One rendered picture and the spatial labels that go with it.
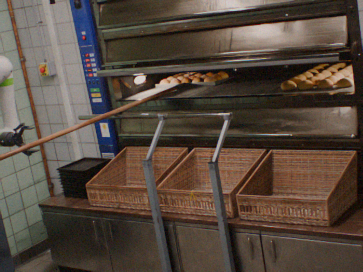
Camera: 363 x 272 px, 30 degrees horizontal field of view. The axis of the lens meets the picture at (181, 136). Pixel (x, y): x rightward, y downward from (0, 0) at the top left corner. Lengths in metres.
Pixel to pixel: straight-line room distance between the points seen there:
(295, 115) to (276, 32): 0.51
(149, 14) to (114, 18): 0.31
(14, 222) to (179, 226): 1.74
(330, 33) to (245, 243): 1.27
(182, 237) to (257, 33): 1.31
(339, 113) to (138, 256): 1.57
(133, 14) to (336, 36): 1.44
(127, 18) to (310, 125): 1.46
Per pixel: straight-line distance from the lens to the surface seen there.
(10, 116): 4.32
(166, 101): 4.59
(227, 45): 4.21
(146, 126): 4.75
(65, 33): 5.08
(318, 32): 3.92
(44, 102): 5.42
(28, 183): 5.52
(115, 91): 4.89
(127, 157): 4.88
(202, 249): 4.10
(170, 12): 4.41
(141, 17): 4.56
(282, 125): 4.15
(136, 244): 4.43
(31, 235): 5.59
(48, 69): 5.20
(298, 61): 3.84
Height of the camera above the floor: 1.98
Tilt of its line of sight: 13 degrees down
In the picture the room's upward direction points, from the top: 10 degrees counter-clockwise
